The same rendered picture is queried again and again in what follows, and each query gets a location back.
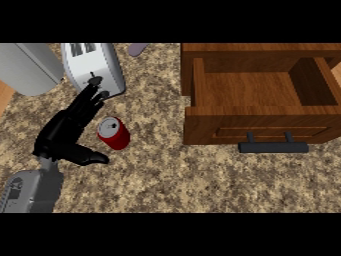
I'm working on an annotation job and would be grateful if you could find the brown wooden drawer front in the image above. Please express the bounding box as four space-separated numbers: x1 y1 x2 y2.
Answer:
183 105 341 146

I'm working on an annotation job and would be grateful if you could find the pale purple object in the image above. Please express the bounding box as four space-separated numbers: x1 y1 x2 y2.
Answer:
127 43 151 57

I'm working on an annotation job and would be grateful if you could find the brown wooden cabinet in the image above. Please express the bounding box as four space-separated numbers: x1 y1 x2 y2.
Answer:
179 43 341 98

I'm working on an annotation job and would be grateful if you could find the grey rounded appliance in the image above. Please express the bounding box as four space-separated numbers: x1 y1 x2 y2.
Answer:
0 43 67 97

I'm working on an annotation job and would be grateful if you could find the brown wooden drawer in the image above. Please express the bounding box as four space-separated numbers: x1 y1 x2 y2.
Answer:
189 56 341 108
183 105 341 146

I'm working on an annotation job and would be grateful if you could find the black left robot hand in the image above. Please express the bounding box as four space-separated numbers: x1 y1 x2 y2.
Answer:
31 78 111 167

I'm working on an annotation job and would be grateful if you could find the dark grey drawer handle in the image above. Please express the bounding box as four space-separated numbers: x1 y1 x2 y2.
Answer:
238 130 310 154

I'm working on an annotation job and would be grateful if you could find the silver toaster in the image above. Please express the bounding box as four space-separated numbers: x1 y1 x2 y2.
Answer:
59 43 127 99

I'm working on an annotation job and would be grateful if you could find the red can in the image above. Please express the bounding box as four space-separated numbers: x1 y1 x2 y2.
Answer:
96 116 132 151

